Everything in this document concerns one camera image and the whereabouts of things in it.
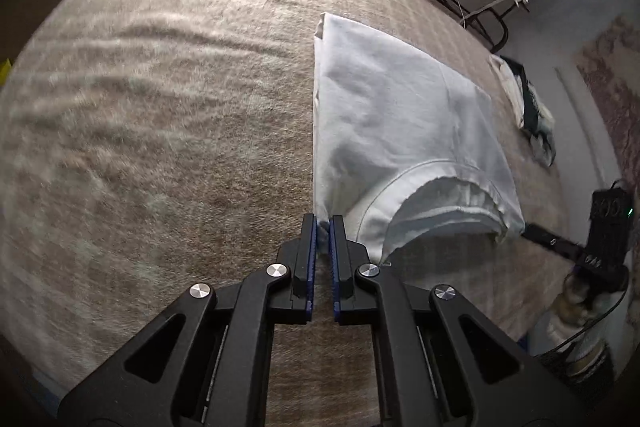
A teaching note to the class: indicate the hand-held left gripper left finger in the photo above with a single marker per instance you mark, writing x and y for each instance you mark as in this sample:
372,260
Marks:
312,257

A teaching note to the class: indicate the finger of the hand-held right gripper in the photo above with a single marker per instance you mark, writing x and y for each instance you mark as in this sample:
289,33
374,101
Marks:
547,241

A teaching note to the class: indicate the white t-shirt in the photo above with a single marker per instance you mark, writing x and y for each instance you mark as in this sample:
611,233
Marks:
400,117

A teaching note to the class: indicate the person's right hand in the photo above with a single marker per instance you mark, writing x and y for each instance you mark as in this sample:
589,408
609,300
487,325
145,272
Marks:
580,299

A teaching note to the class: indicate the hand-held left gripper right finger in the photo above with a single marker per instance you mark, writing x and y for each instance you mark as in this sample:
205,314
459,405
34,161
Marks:
334,267

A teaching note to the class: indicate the landscape wall poster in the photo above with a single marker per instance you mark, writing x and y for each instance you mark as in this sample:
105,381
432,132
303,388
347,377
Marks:
620,107

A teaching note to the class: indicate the white folded garment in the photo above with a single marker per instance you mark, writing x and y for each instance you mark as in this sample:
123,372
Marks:
510,92

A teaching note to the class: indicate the dark green folded garment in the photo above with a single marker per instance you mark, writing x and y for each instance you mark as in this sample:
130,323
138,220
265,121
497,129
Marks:
532,107

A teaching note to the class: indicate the black metal chair frame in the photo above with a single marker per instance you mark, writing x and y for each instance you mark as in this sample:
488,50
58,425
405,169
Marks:
502,34

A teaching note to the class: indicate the beige plaid blanket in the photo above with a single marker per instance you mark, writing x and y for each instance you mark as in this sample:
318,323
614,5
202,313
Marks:
150,132

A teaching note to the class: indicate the person's right forearm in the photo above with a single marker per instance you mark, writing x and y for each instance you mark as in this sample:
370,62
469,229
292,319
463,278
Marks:
575,347

